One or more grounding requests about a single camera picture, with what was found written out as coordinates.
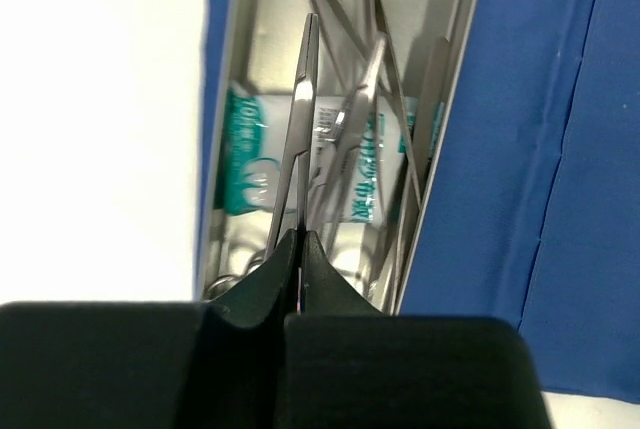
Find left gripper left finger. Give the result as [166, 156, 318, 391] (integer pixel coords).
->
[1, 231, 300, 428]

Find steel needle holder forceps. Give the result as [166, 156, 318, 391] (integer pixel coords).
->
[209, 12, 321, 300]

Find steel hemostat forceps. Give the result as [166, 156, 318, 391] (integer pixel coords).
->
[308, 32, 387, 256]

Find metal instrument tray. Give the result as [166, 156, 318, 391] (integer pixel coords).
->
[195, 0, 477, 314]

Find blue surgical drape cloth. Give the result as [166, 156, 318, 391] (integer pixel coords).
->
[199, 0, 639, 403]

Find steel tweezers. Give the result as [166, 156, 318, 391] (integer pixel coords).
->
[393, 37, 450, 273]

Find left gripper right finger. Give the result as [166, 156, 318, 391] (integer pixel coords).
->
[284, 232, 545, 428]

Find steel surgical scissors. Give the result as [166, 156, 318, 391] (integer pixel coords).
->
[310, 0, 422, 204]

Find green white gauze packet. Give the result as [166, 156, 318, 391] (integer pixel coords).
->
[219, 81, 446, 226]

